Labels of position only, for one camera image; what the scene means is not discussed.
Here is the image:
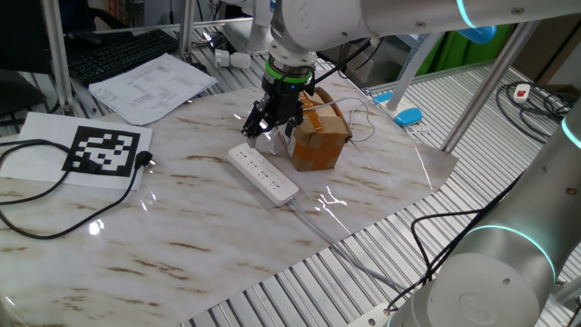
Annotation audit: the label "cardboard box with orange tape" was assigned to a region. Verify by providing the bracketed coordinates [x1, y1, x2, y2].
[277, 85, 354, 173]

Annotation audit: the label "marble pattern table mat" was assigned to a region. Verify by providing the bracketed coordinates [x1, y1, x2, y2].
[0, 74, 459, 327]

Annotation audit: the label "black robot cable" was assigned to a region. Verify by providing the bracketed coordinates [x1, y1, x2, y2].
[312, 38, 523, 317]

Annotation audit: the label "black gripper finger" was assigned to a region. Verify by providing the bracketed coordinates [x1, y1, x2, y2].
[284, 114, 304, 137]
[240, 100, 273, 149]

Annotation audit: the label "grey power strip cable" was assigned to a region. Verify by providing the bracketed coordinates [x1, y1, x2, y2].
[288, 197, 409, 294]

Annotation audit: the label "black cable bundle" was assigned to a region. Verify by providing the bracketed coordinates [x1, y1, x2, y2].
[494, 80, 577, 145]

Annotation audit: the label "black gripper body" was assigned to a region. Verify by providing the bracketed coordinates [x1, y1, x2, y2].
[261, 79, 314, 126]

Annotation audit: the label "aluminium frame post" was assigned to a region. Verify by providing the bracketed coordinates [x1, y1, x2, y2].
[438, 20, 541, 154]
[40, 0, 76, 117]
[178, 0, 197, 60]

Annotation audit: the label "black computer keyboard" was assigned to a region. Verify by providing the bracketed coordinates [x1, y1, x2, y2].
[66, 28, 181, 86]

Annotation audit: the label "black monitor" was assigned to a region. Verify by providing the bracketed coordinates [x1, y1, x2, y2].
[0, 0, 52, 76]

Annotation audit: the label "green board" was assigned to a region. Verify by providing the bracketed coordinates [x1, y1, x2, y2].
[417, 25, 512, 76]

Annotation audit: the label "white and blue desk lamp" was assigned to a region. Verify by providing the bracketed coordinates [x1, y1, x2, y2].
[371, 25, 498, 127]

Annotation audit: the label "fiducial marker paper sheet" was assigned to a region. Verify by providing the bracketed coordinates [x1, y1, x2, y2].
[0, 111, 154, 191]

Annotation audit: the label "black power cord with plug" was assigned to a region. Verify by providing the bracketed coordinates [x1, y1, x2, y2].
[0, 138, 158, 241]

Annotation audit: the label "white four-socket power strip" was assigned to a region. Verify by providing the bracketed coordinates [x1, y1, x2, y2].
[226, 142, 300, 208]

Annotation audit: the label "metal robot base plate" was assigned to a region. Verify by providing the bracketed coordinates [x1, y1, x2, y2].
[358, 302, 392, 327]

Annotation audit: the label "printed white paper sheets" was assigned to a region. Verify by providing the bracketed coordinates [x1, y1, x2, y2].
[88, 53, 219, 127]

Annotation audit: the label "white plug adapter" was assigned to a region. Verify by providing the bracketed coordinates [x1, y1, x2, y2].
[213, 48, 252, 70]

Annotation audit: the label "thin white cable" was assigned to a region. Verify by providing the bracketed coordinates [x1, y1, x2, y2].
[301, 95, 377, 144]

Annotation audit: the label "white power strip red switch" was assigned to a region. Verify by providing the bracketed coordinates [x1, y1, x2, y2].
[512, 83, 532, 104]

